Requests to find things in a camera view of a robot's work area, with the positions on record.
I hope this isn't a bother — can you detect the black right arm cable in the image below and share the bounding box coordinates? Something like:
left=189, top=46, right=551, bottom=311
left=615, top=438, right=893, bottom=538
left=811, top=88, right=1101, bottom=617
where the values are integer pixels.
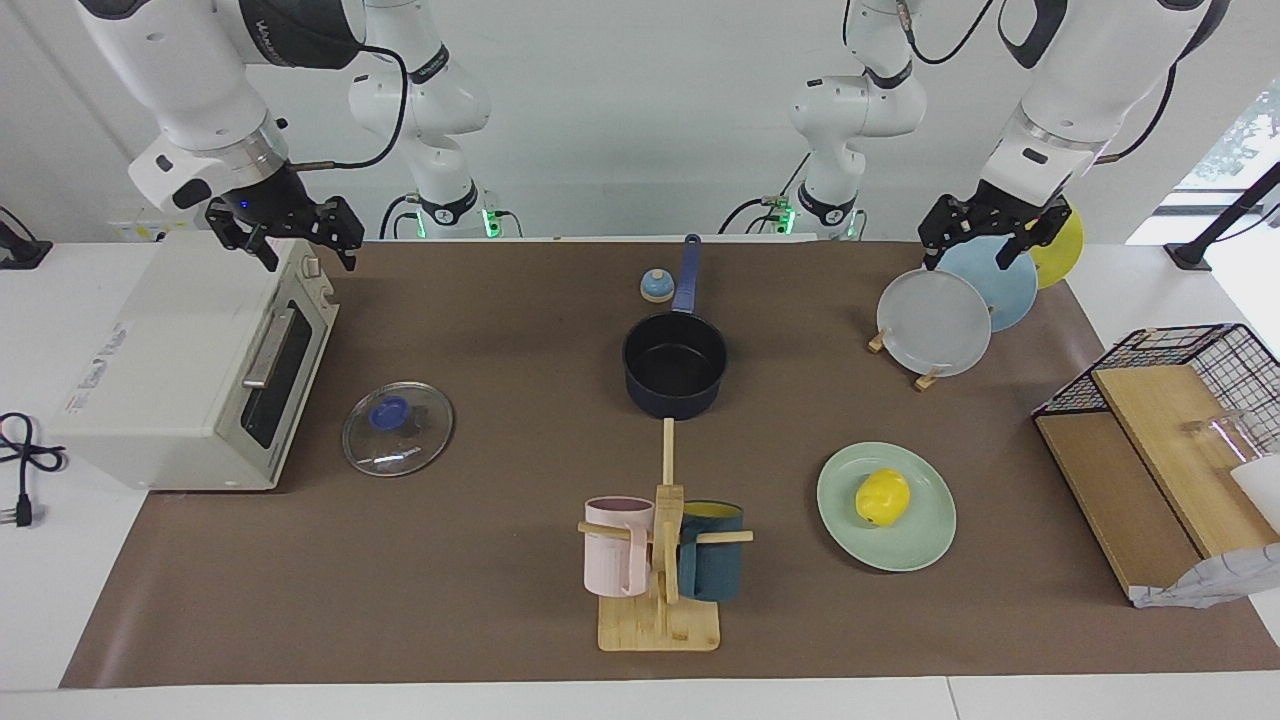
left=290, top=45, right=411, bottom=171

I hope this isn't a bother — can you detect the white patterned cloth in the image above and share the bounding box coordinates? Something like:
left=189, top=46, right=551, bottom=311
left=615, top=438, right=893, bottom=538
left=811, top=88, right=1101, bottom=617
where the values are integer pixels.
left=1130, top=543, right=1280, bottom=609

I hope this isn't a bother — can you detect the black camera stand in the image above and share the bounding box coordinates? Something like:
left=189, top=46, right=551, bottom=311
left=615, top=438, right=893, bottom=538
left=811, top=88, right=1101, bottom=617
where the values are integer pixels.
left=1163, top=160, right=1280, bottom=271

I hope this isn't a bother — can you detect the black power cable with plug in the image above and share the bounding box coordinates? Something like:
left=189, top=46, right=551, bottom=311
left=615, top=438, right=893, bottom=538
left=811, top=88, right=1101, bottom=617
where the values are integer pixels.
left=0, top=412, right=67, bottom=529

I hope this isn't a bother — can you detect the glass lid with blue knob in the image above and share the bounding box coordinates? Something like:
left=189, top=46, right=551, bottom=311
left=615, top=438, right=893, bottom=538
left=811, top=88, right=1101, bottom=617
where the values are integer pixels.
left=341, top=381, right=455, bottom=478

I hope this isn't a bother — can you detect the green plate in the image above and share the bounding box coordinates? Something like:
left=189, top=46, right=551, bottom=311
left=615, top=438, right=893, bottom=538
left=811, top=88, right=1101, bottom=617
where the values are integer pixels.
left=816, top=442, right=958, bottom=573

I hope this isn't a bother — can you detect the black left base cable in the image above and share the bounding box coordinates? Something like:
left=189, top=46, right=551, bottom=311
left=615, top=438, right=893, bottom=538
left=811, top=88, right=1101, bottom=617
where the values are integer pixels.
left=718, top=150, right=813, bottom=237

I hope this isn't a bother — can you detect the yellow potato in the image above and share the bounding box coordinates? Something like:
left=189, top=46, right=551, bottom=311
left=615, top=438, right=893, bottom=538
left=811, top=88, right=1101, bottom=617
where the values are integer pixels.
left=855, top=468, right=912, bottom=528

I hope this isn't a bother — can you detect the wooden mug tree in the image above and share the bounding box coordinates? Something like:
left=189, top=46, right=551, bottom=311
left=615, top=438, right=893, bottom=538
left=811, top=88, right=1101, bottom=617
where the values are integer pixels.
left=577, top=418, right=754, bottom=653

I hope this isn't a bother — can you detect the black table clamp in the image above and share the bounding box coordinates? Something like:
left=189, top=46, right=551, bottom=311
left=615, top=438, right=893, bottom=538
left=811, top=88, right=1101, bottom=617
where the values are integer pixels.
left=0, top=205, right=53, bottom=271

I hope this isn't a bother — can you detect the pink mug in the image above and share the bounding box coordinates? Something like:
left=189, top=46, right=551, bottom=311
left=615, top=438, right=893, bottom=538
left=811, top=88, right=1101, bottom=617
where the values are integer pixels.
left=584, top=496, right=656, bottom=599

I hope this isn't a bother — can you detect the yellow plate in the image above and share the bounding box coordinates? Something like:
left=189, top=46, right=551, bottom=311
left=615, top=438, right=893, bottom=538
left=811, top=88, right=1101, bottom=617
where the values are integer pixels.
left=1028, top=200, right=1085, bottom=291

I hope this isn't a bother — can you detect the wooden shelf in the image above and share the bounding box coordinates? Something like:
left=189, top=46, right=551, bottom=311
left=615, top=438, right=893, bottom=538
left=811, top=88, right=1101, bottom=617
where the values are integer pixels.
left=1035, top=363, right=1280, bottom=601

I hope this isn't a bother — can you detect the light blue plate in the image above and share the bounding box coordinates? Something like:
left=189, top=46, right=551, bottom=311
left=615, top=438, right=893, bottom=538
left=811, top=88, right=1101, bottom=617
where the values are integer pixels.
left=935, top=235, right=1041, bottom=333

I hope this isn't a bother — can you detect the grey plate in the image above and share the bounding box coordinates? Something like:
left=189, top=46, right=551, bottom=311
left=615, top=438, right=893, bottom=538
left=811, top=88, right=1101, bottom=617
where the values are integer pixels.
left=877, top=268, right=993, bottom=379

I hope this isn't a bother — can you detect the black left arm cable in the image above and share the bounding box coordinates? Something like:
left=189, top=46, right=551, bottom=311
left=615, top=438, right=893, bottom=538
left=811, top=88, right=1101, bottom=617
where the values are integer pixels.
left=895, top=0, right=1179, bottom=166

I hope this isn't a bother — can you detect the black wire basket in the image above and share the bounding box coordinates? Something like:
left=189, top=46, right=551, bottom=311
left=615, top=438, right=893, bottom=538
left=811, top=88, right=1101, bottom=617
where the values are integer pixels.
left=1032, top=323, right=1280, bottom=461

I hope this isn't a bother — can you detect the dark blue saucepan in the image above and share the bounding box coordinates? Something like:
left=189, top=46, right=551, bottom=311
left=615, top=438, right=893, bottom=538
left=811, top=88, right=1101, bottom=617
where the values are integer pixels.
left=622, top=234, right=729, bottom=421

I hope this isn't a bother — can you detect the wooden plate rack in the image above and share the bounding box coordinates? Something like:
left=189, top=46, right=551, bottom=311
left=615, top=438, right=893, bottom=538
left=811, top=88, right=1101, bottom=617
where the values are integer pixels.
left=867, top=325, right=946, bottom=392

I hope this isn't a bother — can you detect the beige toaster oven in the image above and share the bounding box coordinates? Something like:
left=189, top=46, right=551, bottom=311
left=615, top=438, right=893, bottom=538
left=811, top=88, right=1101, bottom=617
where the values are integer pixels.
left=50, top=232, right=341, bottom=493

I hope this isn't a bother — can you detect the dark teal mug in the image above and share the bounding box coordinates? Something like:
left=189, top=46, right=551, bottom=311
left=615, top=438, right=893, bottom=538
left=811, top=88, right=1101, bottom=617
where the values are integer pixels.
left=677, top=500, right=746, bottom=603

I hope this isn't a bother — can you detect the black right base cable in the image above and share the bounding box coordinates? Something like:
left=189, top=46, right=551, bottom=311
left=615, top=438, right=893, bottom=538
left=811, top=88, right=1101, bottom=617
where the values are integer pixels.
left=378, top=192, right=523, bottom=241

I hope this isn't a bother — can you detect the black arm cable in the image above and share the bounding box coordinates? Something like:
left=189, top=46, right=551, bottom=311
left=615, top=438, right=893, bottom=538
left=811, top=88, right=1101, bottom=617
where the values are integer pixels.
left=290, top=45, right=411, bottom=171
left=895, top=0, right=1179, bottom=166

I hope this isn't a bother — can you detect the clear glass cup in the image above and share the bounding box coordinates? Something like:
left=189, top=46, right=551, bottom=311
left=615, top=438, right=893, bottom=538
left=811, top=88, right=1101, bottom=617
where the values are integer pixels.
left=1183, top=408, right=1280, bottom=471

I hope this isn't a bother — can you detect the black base cable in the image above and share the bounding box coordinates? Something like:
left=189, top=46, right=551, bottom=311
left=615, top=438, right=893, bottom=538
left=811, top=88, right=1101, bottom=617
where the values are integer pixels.
left=718, top=150, right=813, bottom=237
left=378, top=192, right=523, bottom=241

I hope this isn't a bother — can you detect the brown table mat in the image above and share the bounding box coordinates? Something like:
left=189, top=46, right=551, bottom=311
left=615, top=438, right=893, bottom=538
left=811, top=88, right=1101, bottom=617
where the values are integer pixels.
left=58, top=240, right=1280, bottom=689

